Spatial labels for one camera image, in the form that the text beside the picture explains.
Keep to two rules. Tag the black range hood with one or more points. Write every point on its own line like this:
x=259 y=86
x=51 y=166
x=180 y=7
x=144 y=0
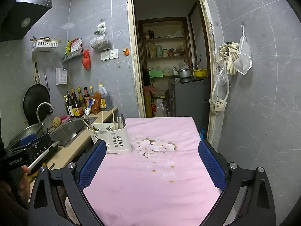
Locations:
x=21 y=16

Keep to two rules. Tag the loofah sponge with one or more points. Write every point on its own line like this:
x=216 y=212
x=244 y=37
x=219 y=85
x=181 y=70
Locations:
x=57 y=122

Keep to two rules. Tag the pink floral blanket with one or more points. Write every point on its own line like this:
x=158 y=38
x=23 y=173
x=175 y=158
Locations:
x=152 y=188

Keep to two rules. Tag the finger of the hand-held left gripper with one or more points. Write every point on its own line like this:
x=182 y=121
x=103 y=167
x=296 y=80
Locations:
x=28 y=138
x=40 y=142

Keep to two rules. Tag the green box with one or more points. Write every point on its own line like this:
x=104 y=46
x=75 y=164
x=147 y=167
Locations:
x=156 y=73

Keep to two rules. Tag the white and blue packet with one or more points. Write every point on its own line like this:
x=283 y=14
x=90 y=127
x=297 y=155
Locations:
x=88 y=110

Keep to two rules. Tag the red plastic bag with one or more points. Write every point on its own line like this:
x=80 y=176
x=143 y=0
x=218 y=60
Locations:
x=86 y=60

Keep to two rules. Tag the yellow-green seasoning packet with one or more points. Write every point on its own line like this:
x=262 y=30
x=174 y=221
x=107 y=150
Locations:
x=68 y=47

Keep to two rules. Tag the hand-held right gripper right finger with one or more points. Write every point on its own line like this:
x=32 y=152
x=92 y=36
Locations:
x=211 y=164

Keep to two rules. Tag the grey metal wall shelf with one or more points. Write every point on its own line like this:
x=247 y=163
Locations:
x=71 y=56

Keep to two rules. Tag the clear bag of dried goods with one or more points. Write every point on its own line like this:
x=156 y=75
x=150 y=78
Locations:
x=100 y=42

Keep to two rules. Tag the hanging metal kitchen tool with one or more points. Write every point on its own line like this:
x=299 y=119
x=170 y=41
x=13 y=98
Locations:
x=46 y=81

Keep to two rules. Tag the wooden knife rack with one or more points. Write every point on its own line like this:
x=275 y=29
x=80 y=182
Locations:
x=36 y=73

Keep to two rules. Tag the grey cabinet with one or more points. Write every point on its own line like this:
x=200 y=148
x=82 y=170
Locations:
x=189 y=98

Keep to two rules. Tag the clear plastic bag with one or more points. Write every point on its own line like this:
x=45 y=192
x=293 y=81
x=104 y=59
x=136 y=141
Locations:
x=222 y=77

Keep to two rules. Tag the white wall box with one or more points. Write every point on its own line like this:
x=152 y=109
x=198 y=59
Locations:
x=61 y=76

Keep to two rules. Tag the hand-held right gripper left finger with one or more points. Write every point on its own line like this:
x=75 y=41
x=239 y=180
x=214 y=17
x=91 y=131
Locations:
x=93 y=164

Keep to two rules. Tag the person's left hand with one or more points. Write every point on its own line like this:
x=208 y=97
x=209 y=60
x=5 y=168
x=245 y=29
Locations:
x=24 y=183

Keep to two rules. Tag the white wall basket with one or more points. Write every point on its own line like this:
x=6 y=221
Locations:
x=44 y=44

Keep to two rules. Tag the dark cap sauce bottle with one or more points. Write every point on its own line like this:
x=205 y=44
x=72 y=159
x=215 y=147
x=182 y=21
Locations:
x=86 y=96

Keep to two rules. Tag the white pump bottle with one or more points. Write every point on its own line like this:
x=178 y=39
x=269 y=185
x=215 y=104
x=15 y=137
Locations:
x=65 y=106

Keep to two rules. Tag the white plastic utensil holder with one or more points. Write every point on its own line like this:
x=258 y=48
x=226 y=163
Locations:
x=112 y=140

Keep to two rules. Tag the red seasoning packets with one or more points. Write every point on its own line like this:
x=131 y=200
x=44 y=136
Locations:
x=75 y=44

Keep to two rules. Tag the yellow cap dark bottle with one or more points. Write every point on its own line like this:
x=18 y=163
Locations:
x=81 y=98

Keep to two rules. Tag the orange wall plug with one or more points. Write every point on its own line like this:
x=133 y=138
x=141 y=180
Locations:
x=125 y=51

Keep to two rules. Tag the black pump bottle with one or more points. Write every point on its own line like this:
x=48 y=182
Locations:
x=70 y=108

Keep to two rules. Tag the orange spice packet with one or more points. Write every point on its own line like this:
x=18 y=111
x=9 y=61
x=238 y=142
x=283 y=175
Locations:
x=96 y=103

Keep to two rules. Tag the metal bowl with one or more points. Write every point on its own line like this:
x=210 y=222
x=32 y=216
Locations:
x=25 y=131

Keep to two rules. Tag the black frying pan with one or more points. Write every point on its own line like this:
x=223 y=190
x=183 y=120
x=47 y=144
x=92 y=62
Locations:
x=33 y=100

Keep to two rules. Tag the worn door frame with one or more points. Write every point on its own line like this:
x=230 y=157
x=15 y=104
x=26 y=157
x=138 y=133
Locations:
x=131 y=56

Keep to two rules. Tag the pink soap dish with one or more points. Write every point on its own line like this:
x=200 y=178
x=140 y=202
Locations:
x=65 y=117

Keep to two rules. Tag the red label soy sauce bottle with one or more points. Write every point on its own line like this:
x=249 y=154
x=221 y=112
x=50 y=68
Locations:
x=77 y=108

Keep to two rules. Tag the yellow bowl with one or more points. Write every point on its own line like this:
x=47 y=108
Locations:
x=199 y=73

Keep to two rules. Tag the beige kitchen counter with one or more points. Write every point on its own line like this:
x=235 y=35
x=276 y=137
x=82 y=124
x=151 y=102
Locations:
x=68 y=150

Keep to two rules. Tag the yellow cap clear bottle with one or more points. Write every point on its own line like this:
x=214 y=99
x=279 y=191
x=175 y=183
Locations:
x=91 y=91

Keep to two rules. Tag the metal cooking pot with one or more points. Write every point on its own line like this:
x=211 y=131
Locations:
x=183 y=73

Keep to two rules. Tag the stainless steel sink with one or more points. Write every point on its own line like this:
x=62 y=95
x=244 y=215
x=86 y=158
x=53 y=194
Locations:
x=70 y=129

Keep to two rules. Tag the metal peeler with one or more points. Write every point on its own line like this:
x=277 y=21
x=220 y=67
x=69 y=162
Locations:
x=109 y=128

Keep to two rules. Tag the yellow cylinder canister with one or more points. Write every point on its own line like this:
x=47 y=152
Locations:
x=148 y=103

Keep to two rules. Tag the chrome faucet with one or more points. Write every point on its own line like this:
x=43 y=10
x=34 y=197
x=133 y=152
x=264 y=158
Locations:
x=43 y=104

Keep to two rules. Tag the wooden shelf unit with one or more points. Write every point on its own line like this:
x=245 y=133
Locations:
x=142 y=47

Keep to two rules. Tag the white wall switch plate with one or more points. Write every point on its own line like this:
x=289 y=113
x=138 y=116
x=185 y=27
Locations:
x=109 y=54

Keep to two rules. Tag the large oil jug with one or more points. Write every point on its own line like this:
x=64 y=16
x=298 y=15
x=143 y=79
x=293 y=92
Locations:
x=105 y=98

